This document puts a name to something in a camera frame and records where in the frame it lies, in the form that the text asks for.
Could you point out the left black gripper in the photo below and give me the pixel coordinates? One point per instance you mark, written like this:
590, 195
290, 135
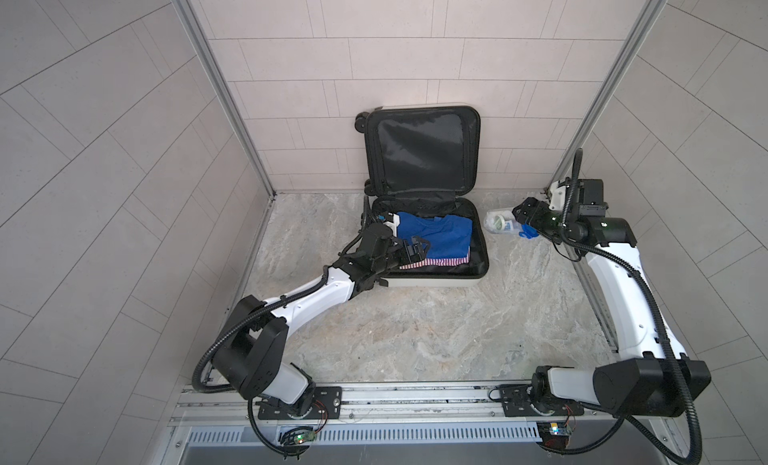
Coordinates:
401, 250

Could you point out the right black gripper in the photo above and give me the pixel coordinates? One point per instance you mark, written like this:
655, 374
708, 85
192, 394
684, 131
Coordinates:
535, 216

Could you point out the clear cup blue lid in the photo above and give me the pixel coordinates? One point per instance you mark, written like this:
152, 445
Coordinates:
502, 221

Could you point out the red white striped cloth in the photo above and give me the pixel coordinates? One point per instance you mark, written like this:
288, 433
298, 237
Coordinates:
436, 262

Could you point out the blue t-shirt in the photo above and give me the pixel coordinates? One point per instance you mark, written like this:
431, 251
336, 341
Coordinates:
445, 239

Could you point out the black suitcase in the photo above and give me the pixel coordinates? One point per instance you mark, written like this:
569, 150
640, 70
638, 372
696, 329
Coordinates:
424, 161

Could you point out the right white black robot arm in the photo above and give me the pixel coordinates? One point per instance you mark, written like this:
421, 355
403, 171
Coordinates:
654, 384

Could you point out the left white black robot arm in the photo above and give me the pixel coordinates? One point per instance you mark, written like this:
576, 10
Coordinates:
247, 355

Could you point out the left small circuit board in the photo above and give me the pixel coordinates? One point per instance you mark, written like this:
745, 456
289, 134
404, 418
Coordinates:
298, 437

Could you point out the small circuit board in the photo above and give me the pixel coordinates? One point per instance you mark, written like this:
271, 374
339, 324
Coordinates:
298, 437
555, 435

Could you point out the right small circuit board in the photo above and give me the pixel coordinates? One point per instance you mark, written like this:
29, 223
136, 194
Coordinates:
555, 435

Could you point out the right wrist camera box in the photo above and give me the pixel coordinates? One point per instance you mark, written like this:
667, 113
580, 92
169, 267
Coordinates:
557, 194

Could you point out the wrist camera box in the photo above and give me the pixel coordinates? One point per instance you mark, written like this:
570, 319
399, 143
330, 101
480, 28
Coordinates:
557, 194
391, 220

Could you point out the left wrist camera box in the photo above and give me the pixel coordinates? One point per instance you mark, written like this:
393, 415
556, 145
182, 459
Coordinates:
391, 220

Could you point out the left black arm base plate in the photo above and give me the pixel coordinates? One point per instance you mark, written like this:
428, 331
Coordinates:
318, 402

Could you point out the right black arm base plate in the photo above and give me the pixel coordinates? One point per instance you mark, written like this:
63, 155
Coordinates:
526, 400

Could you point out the aluminium mounting rail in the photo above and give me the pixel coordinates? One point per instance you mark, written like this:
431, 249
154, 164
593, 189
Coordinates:
390, 413

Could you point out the right aluminium corner post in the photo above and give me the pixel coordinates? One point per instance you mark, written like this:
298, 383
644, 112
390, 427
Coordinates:
637, 35

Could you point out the aluminium corner post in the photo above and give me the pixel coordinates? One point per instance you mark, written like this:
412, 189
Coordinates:
637, 35
199, 41

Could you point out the left aluminium corner post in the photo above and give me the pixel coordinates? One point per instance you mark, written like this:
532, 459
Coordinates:
199, 41

